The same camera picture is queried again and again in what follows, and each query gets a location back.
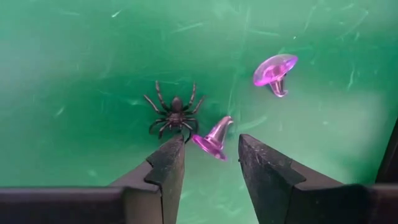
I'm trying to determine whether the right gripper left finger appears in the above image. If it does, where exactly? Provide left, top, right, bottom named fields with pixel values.
left=0, top=134, right=186, bottom=224

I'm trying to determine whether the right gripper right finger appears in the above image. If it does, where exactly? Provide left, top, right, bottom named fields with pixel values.
left=238, top=133, right=398, bottom=224

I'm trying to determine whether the purple plastic witch hat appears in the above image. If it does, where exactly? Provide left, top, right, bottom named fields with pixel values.
left=191, top=115, right=234, bottom=162
left=252, top=54, right=299, bottom=98

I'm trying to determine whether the black plastic spider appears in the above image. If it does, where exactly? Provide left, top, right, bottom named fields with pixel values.
left=143, top=80, right=206, bottom=144

